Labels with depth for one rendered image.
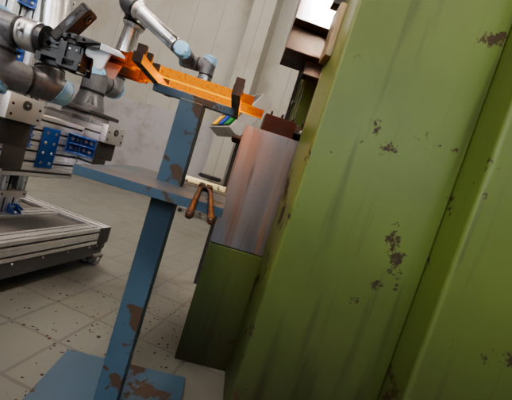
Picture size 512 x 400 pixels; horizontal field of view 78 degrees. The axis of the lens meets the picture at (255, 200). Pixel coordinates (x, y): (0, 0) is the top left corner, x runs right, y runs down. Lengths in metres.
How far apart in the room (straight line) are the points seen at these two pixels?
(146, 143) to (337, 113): 4.35
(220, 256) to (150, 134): 4.04
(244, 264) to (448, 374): 0.69
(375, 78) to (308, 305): 0.67
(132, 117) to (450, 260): 4.84
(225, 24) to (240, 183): 4.18
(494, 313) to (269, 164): 0.79
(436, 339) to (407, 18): 0.88
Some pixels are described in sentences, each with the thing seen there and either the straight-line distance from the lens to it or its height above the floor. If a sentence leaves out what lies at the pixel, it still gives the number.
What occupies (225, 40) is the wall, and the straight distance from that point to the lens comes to 5.07.
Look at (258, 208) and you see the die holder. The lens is 1.16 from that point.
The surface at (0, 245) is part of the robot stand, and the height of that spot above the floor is 0.22.
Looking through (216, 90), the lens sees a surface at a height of 0.92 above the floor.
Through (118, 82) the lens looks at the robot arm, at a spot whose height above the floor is 1.01.
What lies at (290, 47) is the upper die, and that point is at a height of 1.28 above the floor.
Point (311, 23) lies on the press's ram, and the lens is 1.40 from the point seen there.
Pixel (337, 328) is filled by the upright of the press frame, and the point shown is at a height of 0.39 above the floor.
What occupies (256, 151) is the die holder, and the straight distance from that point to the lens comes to 1.16.
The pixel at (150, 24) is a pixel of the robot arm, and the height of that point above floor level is 1.30.
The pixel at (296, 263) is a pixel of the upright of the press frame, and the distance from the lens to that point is 0.94.
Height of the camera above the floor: 0.75
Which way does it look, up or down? 4 degrees down
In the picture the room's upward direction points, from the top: 17 degrees clockwise
